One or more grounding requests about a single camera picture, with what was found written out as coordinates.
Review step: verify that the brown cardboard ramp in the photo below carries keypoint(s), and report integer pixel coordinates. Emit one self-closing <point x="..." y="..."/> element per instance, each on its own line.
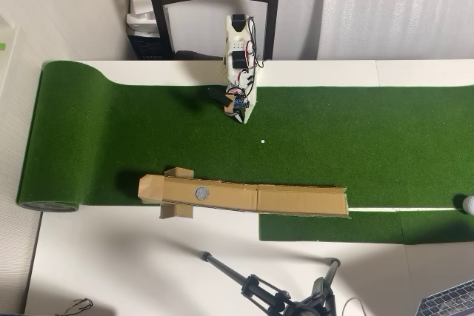
<point x="296" y="201"/>

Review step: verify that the silver laptop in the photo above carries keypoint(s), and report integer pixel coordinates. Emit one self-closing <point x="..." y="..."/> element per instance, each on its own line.
<point x="448" y="301"/>

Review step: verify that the long green turf mat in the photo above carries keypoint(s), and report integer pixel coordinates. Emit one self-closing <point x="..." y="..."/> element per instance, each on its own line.
<point x="148" y="127"/>

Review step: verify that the black tripod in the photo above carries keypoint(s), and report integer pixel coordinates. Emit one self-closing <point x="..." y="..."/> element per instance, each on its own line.
<point x="296" y="308"/>

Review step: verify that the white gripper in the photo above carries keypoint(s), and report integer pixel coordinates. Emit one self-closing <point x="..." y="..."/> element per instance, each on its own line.
<point x="223" y="100"/>

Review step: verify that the white curtain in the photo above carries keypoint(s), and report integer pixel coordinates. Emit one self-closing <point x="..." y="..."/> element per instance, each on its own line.
<point x="389" y="9"/>

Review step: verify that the dark blue box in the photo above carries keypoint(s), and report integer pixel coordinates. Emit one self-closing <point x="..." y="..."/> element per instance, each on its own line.
<point x="148" y="47"/>

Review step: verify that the white golf ball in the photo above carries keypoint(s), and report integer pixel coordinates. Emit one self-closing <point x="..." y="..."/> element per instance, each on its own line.
<point x="470" y="205"/>

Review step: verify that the blue circuit board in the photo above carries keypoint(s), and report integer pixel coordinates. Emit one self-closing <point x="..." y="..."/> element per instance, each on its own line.
<point x="240" y="103"/>

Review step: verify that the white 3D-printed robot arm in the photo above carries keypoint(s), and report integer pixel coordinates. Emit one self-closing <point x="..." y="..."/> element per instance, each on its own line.
<point x="237" y="40"/>

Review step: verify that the brown cardboard camera mount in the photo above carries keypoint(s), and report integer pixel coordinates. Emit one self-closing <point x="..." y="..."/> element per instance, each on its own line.
<point x="229" y="109"/>

